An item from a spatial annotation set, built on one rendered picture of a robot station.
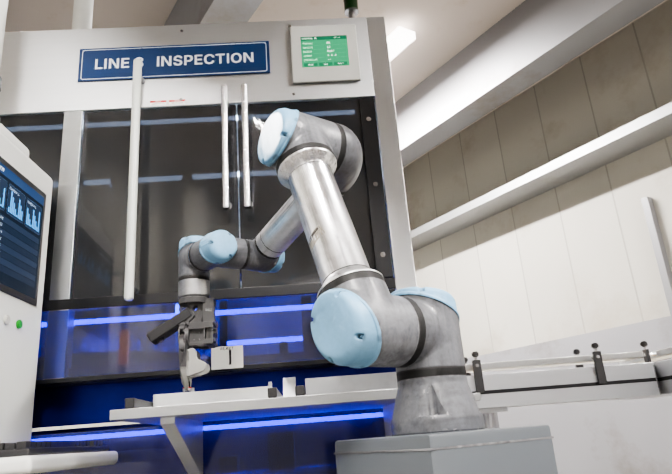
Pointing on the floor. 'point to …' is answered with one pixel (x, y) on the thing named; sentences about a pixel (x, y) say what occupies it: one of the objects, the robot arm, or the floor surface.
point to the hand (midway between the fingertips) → (184, 384)
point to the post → (391, 157)
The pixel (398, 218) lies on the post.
